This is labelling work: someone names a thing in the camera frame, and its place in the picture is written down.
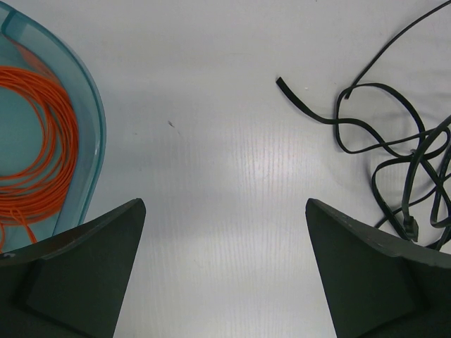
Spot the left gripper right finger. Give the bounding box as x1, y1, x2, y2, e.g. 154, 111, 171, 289
306, 199, 450, 337

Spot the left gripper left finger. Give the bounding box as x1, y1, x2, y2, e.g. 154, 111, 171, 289
1, 199, 146, 337

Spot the black cable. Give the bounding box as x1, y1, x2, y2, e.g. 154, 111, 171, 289
275, 0, 451, 251

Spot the teal transparent plastic tray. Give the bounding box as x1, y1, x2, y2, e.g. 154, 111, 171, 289
1, 3, 106, 241

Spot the coiled orange wire bundle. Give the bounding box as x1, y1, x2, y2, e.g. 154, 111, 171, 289
0, 65, 80, 226

